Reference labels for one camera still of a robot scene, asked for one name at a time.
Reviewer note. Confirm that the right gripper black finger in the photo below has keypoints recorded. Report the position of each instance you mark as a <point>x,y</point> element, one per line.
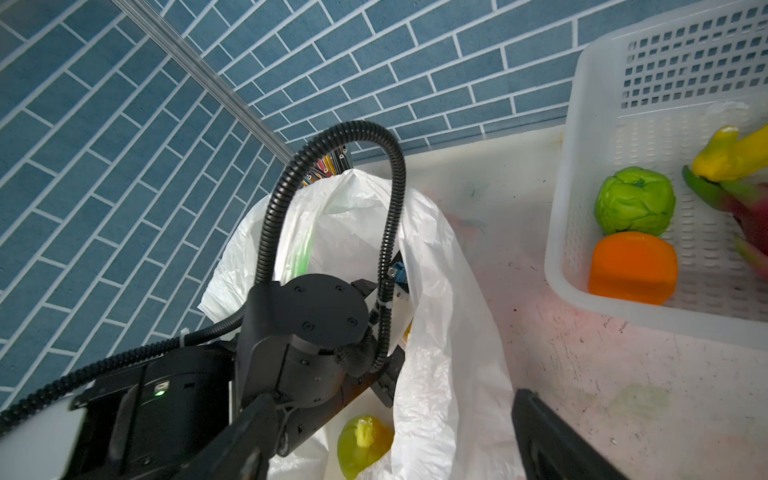
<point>550,448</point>

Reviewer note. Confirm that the white plastic bag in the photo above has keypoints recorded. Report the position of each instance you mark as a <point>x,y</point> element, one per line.
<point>453,398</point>

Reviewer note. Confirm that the green pear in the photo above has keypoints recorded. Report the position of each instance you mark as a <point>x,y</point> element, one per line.
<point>362,442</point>

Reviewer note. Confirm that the green fruit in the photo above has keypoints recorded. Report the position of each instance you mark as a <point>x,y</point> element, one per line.
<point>635,199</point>

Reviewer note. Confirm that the pink dragon fruit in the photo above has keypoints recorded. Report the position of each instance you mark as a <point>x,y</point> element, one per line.
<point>747,204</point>

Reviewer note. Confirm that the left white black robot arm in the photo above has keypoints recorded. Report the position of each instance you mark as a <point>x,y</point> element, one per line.
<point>199,407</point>

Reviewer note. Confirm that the yellow banana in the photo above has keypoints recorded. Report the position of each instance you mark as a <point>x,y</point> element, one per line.
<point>729,157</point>

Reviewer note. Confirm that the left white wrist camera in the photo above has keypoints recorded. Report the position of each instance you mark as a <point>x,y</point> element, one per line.
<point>397,273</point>

